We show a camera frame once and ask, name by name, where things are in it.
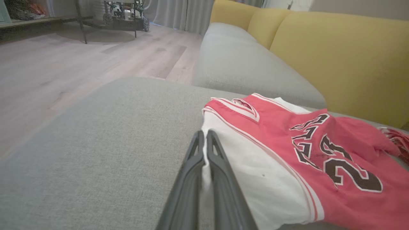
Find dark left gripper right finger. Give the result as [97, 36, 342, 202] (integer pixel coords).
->
[206, 129, 259, 230]

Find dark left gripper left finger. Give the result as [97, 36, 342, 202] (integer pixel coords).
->
[156, 130, 205, 230]

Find red white jersey with tag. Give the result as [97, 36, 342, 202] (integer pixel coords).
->
[201, 93, 409, 230]

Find grey sofa chaise seat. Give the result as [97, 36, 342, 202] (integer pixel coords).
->
[0, 77, 409, 230]

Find grey sofa seat cushion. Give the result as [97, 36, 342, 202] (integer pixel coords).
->
[192, 22, 327, 110]

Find yellow sofa back cushion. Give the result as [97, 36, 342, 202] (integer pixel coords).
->
[247, 8, 293, 50]
[269, 11, 409, 129]
[209, 0, 260, 32]

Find grey pleated curtain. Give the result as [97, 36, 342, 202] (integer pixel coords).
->
[144, 0, 266, 35]

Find black white wheeled robot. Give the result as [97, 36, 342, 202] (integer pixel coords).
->
[103, 0, 150, 32]

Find metal-legged side table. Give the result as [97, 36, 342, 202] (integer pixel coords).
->
[74, 0, 138, 44]

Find light wood TV cabinet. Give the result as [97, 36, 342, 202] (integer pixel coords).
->
[0, 0, 95, 31]

